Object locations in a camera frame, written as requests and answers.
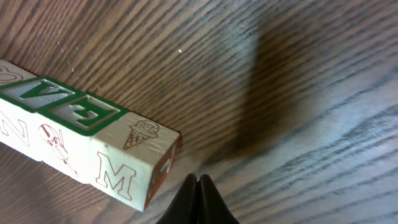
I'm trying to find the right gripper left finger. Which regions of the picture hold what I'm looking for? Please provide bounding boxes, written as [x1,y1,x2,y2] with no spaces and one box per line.
[156,174,198,224]

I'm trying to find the plain white wooden block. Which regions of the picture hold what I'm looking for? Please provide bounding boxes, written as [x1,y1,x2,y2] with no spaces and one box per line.
[89,112,181,212]

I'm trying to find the yellow block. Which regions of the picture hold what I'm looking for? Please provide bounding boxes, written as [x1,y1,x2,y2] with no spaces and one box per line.
[37,92,128,184]

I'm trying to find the blue pictogram block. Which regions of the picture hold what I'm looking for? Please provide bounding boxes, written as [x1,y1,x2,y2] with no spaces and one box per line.
[0,60,37,86]

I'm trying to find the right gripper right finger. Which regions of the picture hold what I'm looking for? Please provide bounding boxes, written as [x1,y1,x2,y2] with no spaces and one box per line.
[197,174,239,224]

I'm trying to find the white block red letters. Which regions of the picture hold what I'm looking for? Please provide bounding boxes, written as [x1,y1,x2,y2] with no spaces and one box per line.
[1,77,81,161]

